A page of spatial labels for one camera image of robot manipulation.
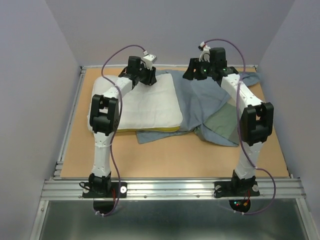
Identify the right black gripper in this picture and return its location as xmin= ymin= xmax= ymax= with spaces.
xmin=182 ymin=57 xmax=216 ymax=81

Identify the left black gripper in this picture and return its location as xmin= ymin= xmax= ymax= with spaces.
xmin=136 ymin=63 xmax=157 ymax=87

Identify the blue patchwork pillowcase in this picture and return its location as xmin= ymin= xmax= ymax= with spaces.
xmin=136 ymin=69 xmax=262 ymax=148

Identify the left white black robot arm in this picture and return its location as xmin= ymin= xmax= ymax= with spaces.
xmin=83 ymin=53 xmax=157 ymax=198

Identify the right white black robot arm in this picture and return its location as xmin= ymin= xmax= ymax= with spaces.
xmin=183 ymin=43 xmax=274 ymax=198

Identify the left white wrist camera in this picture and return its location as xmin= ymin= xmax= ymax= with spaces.
xmin=142 ymin=51 xmax=157 ymax=70

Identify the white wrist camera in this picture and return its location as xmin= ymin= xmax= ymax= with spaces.
xmin=198 ymin=42 xmax=211 ymax=62
xmin=142 ymin=51 xmax=157 ymax=70

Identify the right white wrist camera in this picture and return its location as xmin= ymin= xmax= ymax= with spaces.
xmin=198 ymin=42 xmax=211 ymax=62

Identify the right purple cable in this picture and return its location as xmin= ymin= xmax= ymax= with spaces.
xmin=198 ymin=38 xmax=277 ymax=216

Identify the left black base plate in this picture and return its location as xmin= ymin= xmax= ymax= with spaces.
xmin=79 ymin=181 xmax=128 ymax=217

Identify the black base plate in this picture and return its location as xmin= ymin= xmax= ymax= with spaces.
xmin=79 ymin=181 xmax=128 ymax=217
xmin=213 ymin=181 xmax=260 ymax=214

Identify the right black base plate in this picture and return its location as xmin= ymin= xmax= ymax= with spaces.
xmin=213 ymin=181 xmax=260 ymax=214

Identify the aluminium front rail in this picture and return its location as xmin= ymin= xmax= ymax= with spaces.
xmin=40 ymin=177 xmax=306 ymax=201

